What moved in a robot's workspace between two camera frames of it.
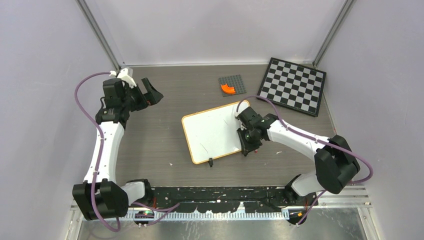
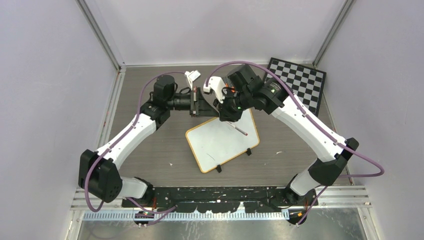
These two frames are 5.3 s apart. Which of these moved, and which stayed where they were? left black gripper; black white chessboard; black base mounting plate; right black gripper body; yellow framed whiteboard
Moved: right black gripper body; left black gripper; yellow framed whiteboard
Stayed: black white chessboard; black base mounting plate
